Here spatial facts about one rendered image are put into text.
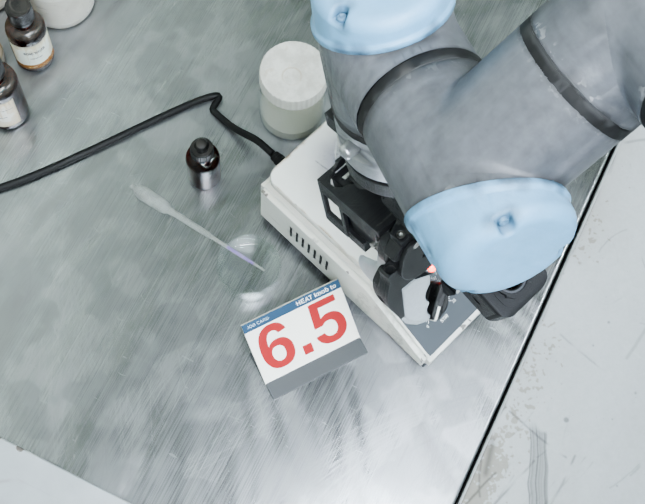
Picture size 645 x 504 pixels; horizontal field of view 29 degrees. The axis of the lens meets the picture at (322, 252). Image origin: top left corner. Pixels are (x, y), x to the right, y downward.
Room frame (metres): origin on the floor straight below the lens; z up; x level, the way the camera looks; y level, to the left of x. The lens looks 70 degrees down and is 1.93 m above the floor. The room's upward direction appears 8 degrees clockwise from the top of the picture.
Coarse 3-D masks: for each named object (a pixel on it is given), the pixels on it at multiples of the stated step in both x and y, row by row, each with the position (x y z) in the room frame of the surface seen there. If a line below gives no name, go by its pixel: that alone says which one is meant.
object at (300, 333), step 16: (320, 304) 0.31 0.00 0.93; (336, 304) 0.31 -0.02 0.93; (288, 320) 0.29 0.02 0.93; (304, 320) 0.30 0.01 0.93; (320, 320) 0.30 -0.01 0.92; (336, 320) 0.30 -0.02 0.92; (256, 336) 0.27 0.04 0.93; (272, 336) 0.28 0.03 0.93; (288, 336) 0.28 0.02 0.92; (304, 336) 0.28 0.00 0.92; (320, 336) 0.29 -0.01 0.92; (336, 336) 0.29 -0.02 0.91; (256, 352) 0.26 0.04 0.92; (272, 352) 0.27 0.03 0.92; (288, 352) 0.27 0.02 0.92; (304, 352) 0.27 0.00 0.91; (272, 368) 0.26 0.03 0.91
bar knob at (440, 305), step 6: (432, 282) 0.33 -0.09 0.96; (438, 282) 0.33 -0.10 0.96; (432, 288) 0.33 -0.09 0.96; (438, 288) 0.33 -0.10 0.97; (426, 294) 0.32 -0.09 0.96; (432, 294) 0.32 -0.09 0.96; (438, 294) 0.32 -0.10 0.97; (444, 294) 0.32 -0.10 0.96; (432, 300) 0.32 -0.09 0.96; (438, 300) 0.32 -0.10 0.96; (444, 300) 0.32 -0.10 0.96; (432, 306) 0.31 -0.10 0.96; (438, 306) 0.31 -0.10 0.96; (444, 306) 0.32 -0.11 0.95; (432, 312) 0.31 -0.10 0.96; (438, 312) 0.31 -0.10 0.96; (432, 318) 0.30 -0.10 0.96; (438, 318) 0.30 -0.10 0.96
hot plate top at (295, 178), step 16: (320, 128) 0.44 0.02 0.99; (304, 144) 0.43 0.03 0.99; (320, 144) 0.43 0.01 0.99; (288, 160) 0.41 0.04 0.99; (304, 160) 0.41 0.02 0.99; (320, 160) 0.41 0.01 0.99; (272, 176) 0.39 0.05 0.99; (288, 176) 0.40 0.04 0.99; (304, 176) 0.40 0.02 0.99; (288, 192) 0.38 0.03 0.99; (304, 192) 0.38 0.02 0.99; (304, 208) 0.37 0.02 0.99; (320, 208) 0.37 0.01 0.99; (336, 208) 0.37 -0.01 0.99; (320, 224) 0.36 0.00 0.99; (336, 240) 0.35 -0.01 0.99; (352, 256) 0.34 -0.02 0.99; (368, 256) 0.34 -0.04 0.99
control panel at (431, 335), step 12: (432, 276) 0.34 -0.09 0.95; (456, 300) 0.33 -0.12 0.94; (468, 300) 0.33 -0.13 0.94; (444, 312) 0.32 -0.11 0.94; (456, 312) 0.32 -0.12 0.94; (468, 312) 0.32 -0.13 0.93; (408, 324) 0.30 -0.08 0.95; (420, 324) 0.30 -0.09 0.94; (432, 324) 0.30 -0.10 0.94; (444, 324) 0.31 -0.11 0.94; (456, 324) 0.31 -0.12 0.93; (420, 336) 0.29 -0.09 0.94; (432, 336) 0.30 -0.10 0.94; (444, 336) 0.30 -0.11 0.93; (432, 348) 0.29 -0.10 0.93
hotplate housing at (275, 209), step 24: (264, 192) 0.39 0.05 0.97; (264, 216) 0.39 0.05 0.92; (288, 216) 0.37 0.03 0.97; (288, 240) 0.37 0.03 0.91; (312, 240) 0.35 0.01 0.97; (336, 264) 0.34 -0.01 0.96; (360, 288) 0.32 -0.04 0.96; (384, 312) 0.30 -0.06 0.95; (408, 336) 0.29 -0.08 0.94; (456, 336) 0.30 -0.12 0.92; (432, 360) 0.28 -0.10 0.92
